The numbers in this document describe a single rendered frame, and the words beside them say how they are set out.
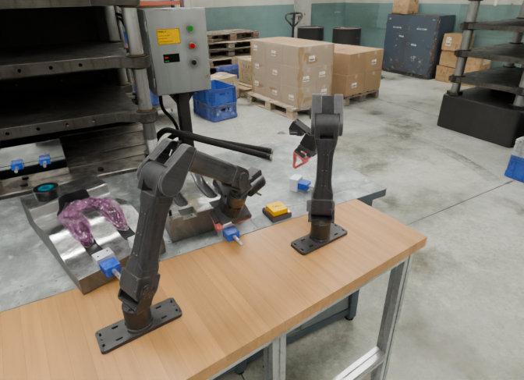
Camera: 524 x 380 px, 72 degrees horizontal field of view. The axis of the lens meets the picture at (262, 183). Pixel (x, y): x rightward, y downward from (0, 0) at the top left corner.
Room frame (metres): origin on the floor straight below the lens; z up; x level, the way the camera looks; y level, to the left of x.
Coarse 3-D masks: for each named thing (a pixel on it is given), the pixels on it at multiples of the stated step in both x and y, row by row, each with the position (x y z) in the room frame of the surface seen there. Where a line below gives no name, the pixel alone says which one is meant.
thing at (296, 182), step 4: (292, 176) 1.32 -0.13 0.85; (296, 176) 1.32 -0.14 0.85; (300, 176) 1.32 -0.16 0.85; (292, 180) 1.30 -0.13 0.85; (296, 180) 1.29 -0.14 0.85; (300, 180) 1.31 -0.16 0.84; (304, 180) 1.31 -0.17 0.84; (308, 180) 1.31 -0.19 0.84; (292, 184) 1.30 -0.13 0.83; (296, 184) 1.29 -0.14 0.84; (300, 184) 1.28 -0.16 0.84; (304, 184) 1.27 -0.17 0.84; (308, 184) 1.28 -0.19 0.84; (292, 188) 1.30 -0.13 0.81; (296, 188) 1.29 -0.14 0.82; (300, 188) 1.28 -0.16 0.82; (304, 188) 1.27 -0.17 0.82; (308, 188) 1.28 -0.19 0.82; (312, 188) 1.27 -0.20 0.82
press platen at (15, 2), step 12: (0, 0) 1.55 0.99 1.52; (12, 0) 1.57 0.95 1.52; (24, 0) 1.59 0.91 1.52; (36, 0) 1.61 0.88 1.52; (48, 0) 1.63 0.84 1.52; (60, 0) 1.65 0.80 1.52; (72, 0) 1.67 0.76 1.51; (84, 0) 1.69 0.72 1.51; (96, 0) 1.69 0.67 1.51; (108, 0) 1.67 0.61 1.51; (120, 0) 1.65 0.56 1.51; (132, 0) 1.66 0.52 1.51
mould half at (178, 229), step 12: (192, 180) 1.23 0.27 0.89; (192, 192) 1.15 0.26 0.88; (192, 204) 1.05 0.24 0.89; (204, 204) 1.05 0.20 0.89; (168, 216) 0.98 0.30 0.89; (180, 216) 0.98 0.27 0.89; (204, 216) 1.02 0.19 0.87; (168, 228) 0.98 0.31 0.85; (180, 228) 0.98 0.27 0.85; (192, 228) 0.99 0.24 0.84; (204, 228) 1.01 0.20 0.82
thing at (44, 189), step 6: (36, 186) 1.11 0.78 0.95; (42, 186) 1.11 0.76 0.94; (48, 186) 1.12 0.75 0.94; (54, 186) 1.10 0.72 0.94; (36, 192) 1.07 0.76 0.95; (42, 192) 1.07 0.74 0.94; (48, 192) 1.07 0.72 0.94; (54, 192) 1.08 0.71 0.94; (60, 192) 1.11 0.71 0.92; (36, 198) 1.07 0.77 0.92; (42, 198) 1.06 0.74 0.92; (48, 198) 1.07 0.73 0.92; (54, 198) 1.08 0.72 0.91
